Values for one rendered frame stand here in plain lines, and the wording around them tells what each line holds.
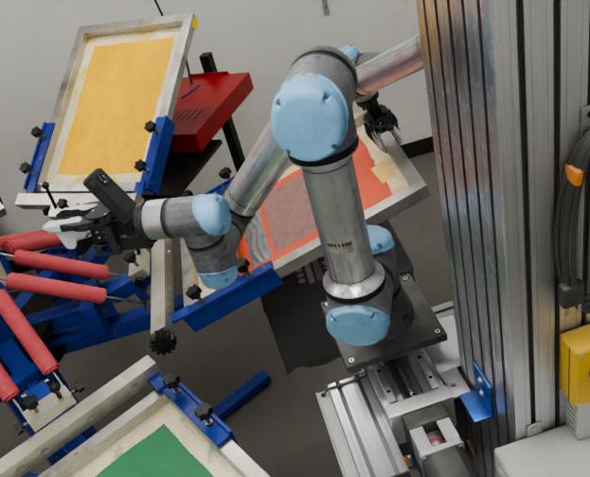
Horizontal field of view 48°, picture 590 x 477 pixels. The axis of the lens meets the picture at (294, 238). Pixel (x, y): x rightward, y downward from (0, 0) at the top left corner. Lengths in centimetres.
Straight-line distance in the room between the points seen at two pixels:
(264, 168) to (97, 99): 177
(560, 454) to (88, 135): 218
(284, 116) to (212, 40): 299
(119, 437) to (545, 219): 129
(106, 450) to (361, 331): 90
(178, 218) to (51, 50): 289
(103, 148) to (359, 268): 177
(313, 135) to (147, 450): 109
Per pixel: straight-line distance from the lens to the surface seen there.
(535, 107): 89
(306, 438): 293
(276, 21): 398
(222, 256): 125
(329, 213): 110
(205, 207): 119
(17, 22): 401
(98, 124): 286
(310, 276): 214
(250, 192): 128
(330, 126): 98
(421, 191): 185
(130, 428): 189
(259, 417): 306
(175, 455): 179
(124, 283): 221
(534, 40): 85
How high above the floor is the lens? 228
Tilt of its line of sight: 35 degrees down
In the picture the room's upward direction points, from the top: 16 degrees counter-clockwise
